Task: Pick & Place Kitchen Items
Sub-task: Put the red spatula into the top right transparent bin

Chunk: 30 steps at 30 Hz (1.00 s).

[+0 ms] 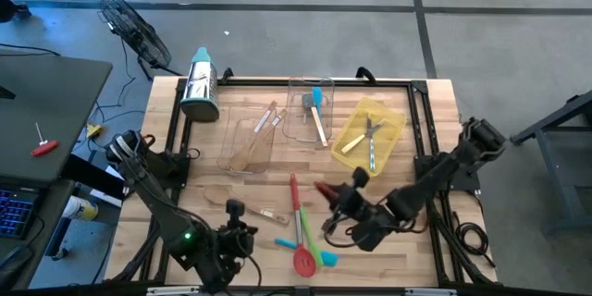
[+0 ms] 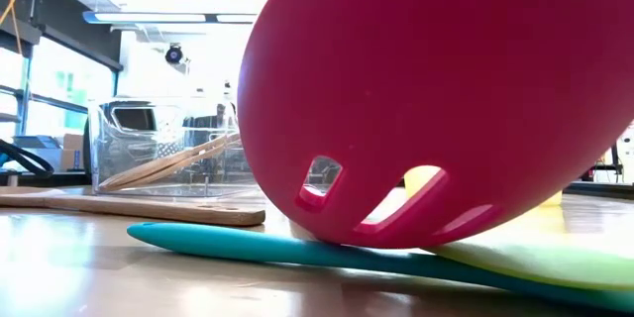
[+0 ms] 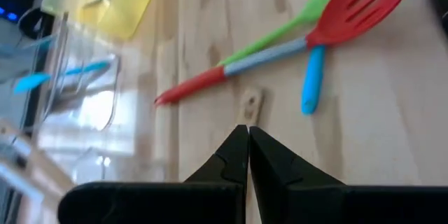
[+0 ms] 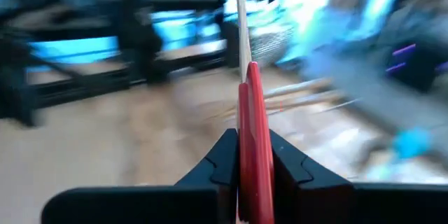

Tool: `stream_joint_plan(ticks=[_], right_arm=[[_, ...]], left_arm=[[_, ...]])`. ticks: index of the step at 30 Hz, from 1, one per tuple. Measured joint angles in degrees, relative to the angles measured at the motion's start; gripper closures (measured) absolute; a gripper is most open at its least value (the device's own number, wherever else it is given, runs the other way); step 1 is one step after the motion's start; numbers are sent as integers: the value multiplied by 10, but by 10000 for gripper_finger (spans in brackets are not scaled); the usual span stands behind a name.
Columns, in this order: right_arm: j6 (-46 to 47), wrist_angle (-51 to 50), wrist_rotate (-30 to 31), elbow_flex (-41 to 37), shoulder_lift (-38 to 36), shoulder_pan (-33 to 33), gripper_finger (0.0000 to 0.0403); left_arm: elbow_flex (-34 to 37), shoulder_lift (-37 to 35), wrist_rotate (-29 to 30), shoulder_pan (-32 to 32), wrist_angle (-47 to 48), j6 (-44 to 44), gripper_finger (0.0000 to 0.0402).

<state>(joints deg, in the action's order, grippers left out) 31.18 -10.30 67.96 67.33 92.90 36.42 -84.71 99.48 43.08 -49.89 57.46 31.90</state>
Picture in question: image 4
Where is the small teal silicone spatula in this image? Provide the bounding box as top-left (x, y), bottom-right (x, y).
top-left (391, 127), bottom-right (433, 160)

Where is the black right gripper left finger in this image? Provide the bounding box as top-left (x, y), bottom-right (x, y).
top-left (41, 127), bottom-right (241, 224)

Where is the metal box grater teal handle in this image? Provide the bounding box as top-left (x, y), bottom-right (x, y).
top-left (250, 20), bottom-right (297, 69)

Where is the red spatula with wooden handle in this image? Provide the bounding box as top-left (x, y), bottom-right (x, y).
top-left (234, 0), bottom-right (276, 224)

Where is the black aluminium table frame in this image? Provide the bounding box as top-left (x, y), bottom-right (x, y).
top-left (0, 31), bottom-right (242, 129)

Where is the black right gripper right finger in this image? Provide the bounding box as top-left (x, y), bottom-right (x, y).
top-left (269, 129), bottom-right (448, 224)

